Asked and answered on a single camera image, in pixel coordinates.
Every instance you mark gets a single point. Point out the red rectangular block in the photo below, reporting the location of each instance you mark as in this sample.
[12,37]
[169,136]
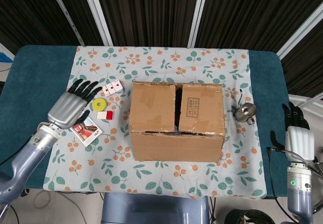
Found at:
[109,115]

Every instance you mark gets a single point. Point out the white frame rail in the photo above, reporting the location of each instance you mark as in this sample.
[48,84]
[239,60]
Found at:
[310,100]

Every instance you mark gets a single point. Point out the black round bin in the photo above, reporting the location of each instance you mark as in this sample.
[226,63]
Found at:
[234,217]

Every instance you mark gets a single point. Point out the cardboard box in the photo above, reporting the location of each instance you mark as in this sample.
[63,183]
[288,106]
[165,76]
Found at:
[156,108]

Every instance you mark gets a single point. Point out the playing card deck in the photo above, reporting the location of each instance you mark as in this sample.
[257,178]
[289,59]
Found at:
[112,87]

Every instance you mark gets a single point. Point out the chrome chair base with caster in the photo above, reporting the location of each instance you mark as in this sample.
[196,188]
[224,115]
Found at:
[318,168]

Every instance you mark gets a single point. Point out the wide white partition post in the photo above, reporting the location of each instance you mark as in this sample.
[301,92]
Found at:
[97,14]

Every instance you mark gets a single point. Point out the floral fruit print tablecloth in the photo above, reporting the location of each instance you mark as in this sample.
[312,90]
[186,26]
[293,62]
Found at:
[151,178]

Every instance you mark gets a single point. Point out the red building postcard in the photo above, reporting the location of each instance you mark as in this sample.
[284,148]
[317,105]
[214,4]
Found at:
[88,133]

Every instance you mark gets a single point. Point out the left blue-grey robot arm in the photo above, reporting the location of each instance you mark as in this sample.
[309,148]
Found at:
[27,156]

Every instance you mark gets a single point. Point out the white rectangular block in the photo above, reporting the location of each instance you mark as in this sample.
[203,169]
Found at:
[101,115]

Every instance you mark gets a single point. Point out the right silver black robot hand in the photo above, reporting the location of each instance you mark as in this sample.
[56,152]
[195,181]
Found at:
[300,143]

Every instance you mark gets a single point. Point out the teal table cover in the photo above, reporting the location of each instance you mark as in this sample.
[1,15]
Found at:
[38,82]

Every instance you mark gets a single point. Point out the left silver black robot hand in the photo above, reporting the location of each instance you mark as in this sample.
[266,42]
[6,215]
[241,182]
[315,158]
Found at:
[65,110]

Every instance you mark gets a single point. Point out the blue white box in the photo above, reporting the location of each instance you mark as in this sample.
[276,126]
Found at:
[5,56]

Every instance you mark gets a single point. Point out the blue-grey robot torso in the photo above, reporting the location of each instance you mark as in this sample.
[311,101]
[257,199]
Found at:
[151,209]

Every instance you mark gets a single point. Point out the thin white partition post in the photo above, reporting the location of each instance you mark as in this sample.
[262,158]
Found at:
[65,13]

